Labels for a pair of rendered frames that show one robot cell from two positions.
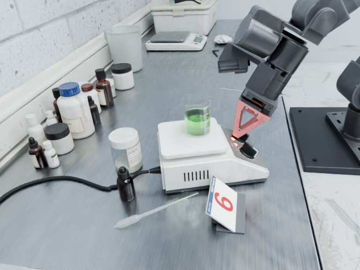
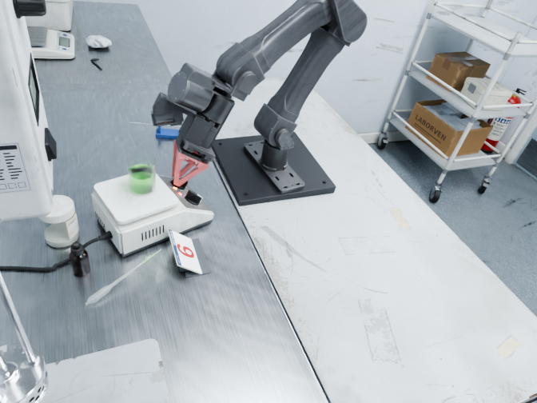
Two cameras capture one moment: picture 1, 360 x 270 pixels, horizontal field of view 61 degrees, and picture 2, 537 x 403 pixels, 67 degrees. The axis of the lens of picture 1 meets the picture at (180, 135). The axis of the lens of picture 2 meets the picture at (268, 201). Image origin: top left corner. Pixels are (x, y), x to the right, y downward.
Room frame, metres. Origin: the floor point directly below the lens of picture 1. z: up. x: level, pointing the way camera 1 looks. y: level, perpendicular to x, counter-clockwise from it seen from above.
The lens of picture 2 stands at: (-0.09, 0.17, 1.49)
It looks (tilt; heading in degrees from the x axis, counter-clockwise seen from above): 39 degrees down; 318
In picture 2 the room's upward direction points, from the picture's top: 12 degrees clockwise
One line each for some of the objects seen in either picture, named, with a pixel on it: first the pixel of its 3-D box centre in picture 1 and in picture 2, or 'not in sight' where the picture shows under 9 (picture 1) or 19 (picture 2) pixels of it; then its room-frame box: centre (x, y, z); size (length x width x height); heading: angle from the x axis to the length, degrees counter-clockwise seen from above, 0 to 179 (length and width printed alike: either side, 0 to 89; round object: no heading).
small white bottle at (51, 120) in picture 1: (52, 123); not in sight; (0.68, 0.32, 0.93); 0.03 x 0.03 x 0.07
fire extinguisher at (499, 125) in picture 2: not in sight; (499, 120); (1.09, -3.06, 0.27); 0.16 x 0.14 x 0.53; 77
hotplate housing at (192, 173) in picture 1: (204, 153); (149, 207); (0.49, -0.05, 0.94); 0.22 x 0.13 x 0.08; 95
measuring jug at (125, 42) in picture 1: (123, 49); not in sight; (1.16, 0.19, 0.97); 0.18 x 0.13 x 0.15; 54
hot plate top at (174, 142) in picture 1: (190, 136); (137, 194); (0.49, -0.02, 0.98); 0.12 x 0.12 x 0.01; 5
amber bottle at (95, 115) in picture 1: (92, 109); not in sight; (0.74, 0.23, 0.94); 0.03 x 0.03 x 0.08
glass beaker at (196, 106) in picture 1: (196, 115); (141, 173); (0.50, -0.03, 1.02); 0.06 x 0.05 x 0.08; 135
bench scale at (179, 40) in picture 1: (177, 40); (30, 41); (1.43, -0.02, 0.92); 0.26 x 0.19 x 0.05; 75
